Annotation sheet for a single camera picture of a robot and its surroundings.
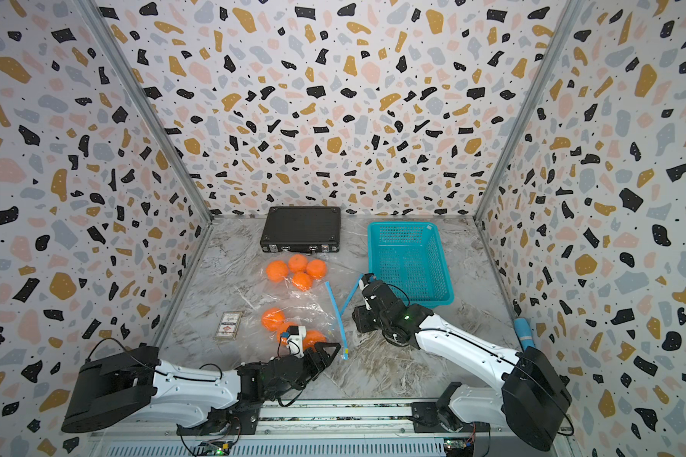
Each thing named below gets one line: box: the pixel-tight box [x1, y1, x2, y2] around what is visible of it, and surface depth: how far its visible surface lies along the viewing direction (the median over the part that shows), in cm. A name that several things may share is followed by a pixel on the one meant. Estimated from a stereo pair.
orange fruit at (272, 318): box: [262, 306, 286, 332], surface depth 87 cm
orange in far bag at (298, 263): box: [288, 254, 308, 272], surface depth 103 cm
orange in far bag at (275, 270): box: [265, 259, 289, 282], surface depth 100 cm
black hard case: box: [260, 206, 341, 255], surface depth 111 cm
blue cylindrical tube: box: [514, 317, 536, 352], surface depth 92 cm
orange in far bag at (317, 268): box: [305, 258, 328, 279], surface depth 104 cm
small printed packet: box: [215, 311, 243, 340], surface depth 91 cm
